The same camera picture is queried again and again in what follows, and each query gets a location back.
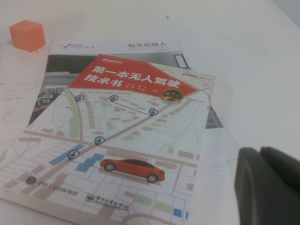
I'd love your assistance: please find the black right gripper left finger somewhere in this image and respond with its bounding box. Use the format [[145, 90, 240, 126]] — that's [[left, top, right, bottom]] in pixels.
[[234, 147, 300, 225]]

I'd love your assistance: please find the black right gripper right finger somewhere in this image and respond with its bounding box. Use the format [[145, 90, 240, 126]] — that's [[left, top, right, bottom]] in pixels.
[[260, 146, 300, 188]]

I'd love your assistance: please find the white paper sheet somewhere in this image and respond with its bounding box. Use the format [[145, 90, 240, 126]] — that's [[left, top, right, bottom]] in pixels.
[[201, 126, 242, 169]]

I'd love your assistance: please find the red book with map cover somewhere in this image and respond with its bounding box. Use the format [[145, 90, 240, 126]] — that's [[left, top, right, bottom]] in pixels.
[[0, 53, 216, 225]]

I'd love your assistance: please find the AgileX brochure with grey picture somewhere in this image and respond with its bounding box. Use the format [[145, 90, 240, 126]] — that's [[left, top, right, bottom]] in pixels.
[[28, 39, 225, 129]]

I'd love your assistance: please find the orange foam cube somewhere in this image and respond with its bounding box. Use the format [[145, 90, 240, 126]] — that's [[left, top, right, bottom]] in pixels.
[[9, 20, 46, 53]]

